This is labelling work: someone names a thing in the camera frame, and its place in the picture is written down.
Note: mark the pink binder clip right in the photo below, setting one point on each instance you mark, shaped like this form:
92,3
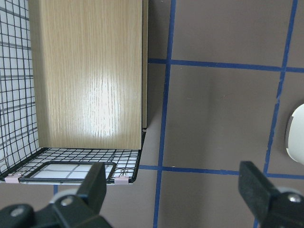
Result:
122,180

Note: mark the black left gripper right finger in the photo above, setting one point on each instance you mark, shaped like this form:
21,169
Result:
271,206

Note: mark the pink binder clip left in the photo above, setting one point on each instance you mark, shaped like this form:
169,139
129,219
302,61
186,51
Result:
13,178

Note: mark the wire basket with wood shelf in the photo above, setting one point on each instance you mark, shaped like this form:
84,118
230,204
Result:
73,88

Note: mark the white two-slot toaster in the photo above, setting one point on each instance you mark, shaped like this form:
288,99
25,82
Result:
294,135

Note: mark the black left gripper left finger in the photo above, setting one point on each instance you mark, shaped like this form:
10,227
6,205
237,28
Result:
74,210

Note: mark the pink binder clip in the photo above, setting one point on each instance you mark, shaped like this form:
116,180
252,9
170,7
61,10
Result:
13,178
122,180

